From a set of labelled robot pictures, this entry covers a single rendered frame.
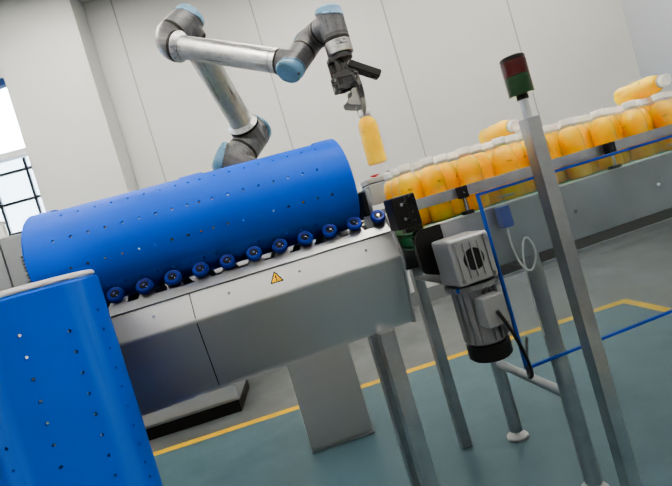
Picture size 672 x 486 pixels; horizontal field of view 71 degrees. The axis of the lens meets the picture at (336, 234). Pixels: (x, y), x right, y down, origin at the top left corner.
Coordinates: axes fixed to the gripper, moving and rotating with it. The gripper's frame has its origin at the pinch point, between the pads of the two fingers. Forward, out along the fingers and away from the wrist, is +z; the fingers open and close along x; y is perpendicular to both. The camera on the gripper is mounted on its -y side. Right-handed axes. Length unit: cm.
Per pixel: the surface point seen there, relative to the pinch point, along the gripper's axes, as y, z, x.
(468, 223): -9, 44, 33
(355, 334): 27, 66, 17
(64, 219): 93, 12, 20
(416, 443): 19, 103, 19
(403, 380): 18, 84, 19
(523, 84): -26, 13, 49
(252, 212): 46, 24, 24
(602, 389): -25, 93, 48
